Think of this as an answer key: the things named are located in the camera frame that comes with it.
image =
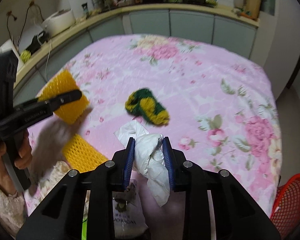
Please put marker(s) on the pink floral blanket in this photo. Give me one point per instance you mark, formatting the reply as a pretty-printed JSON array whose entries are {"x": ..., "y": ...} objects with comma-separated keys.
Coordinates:
[{"x": 190, "y": 80}]

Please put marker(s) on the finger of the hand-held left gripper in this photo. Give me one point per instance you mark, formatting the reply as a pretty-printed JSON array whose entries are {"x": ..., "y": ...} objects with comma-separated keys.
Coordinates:
[{"x": 65, "y": 97}]

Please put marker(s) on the small black appliance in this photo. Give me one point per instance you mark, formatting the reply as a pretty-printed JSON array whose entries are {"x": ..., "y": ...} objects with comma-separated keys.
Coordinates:
[{"x": 37, "y": 42}]

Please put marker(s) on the person's left hand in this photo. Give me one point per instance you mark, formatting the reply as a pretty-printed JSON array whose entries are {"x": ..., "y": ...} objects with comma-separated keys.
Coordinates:
[{"x": 25, "y": 152}]

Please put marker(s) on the yellow green sponge ball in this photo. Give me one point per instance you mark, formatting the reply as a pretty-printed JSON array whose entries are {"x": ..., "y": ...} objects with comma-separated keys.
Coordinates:
[{"x": 25, "y": 56}]

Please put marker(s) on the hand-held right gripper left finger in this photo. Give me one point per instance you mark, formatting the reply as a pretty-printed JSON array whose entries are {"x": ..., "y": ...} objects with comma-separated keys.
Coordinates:
[{"x": 130, "y": 155}]

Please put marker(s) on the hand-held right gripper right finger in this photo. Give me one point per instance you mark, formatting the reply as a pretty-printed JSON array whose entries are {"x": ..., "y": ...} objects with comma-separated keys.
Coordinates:
[{"x": 168, "y": 160}]

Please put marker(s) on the green wrapper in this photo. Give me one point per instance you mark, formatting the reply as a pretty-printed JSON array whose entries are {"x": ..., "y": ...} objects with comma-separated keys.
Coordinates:
[{"x": 83, "y": 230}]

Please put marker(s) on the person's left forearm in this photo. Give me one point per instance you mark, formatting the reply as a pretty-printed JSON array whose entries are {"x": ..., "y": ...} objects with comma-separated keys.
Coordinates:
[{"x": 2, "y": 200}]

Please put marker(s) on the red mesh plastic basket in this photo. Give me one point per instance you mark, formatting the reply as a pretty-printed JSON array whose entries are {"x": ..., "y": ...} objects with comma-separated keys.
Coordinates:
[{"x": 293, "y": 177}]

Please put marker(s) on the green yellow knitted scrubber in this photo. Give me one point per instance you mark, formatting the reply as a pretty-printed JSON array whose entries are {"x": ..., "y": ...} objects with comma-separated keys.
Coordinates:
[{"x": 145, "y": 105}]

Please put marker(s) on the silver printed snack packet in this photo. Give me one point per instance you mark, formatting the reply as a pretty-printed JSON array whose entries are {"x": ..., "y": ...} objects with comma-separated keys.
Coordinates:
[{"x": 128, "y": 217}]

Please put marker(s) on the white tissue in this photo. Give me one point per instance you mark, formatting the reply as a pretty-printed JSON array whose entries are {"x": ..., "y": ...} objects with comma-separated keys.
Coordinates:
[{"x": 150, "y": 155}]

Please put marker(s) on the yellow foam net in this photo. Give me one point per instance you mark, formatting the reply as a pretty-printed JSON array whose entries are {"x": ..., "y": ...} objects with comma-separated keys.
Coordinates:
[
  {"x": 62, "y": 81},
  {"x": 85, "y": 152}
]

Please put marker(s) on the wooden cutting board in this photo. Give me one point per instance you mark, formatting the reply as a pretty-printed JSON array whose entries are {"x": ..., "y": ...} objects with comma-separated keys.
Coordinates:
[{"x": 255, "y": 0}]

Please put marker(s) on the white rice cooker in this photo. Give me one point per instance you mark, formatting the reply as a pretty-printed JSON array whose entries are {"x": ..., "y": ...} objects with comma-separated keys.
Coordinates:
[{"x": 60, "y": 22}]

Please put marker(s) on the kitchen counter with cabinets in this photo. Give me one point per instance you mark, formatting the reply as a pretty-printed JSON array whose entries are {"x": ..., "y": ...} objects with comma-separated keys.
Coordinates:
[{"x": 150, "y": 20}]

